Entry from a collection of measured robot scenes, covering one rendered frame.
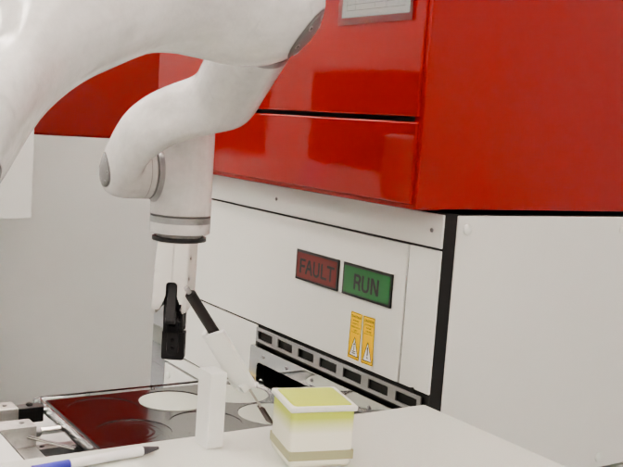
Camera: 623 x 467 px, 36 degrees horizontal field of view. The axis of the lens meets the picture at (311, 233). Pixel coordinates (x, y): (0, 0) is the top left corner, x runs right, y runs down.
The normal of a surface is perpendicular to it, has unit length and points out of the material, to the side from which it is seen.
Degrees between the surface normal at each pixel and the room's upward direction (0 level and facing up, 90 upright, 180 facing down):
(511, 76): 90
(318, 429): 90
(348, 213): 90
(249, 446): 0
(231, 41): 139
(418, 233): 90
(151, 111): 63
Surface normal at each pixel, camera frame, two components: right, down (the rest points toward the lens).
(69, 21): 0.84, -0.11
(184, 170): 0.43, 0.13
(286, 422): -0.95, -0.03
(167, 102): -0.26, -0.43
